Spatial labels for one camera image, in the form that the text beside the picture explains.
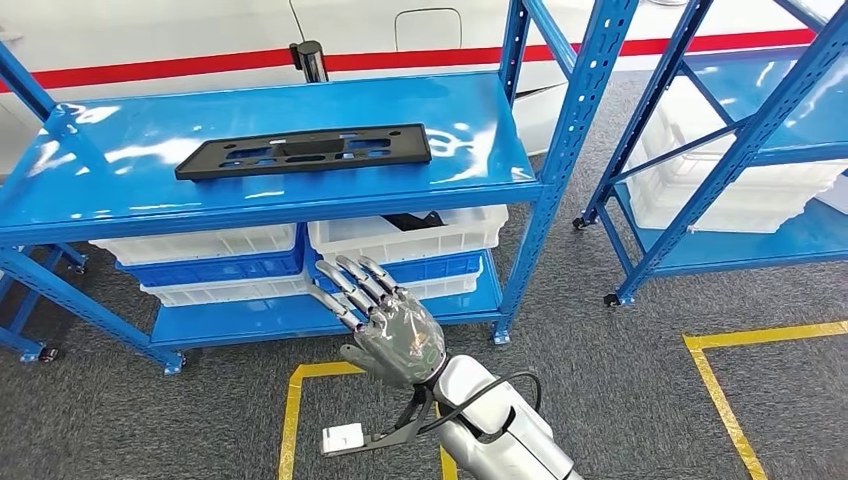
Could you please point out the black plastic bracket panel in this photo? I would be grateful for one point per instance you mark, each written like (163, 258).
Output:
(411, 149)

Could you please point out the red barrier belt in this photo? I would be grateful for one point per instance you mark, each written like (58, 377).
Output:
(430, 58)
(166, 68)

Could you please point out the blue plastic crate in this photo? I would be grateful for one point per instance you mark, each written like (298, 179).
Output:
(218, 272)
(437, 268)

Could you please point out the chrome stanchion post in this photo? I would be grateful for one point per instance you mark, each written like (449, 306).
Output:
(311, 63)

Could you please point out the white car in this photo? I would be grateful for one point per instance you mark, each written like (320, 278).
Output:
(166, 26)

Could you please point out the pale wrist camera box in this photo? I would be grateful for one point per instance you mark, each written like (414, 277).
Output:
(343, 439)

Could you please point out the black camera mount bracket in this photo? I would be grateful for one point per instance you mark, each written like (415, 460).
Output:
(404, 424)

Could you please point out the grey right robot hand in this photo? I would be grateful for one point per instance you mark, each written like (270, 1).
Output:
(397, 338)

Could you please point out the blue metal shelf rack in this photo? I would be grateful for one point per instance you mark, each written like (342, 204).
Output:
(732, 166)
(199, 119)
(26, 350)

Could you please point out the black curved plastic part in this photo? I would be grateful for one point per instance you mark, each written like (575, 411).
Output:
(414, 222)

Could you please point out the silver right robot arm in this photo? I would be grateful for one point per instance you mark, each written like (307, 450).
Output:
(517, 437)

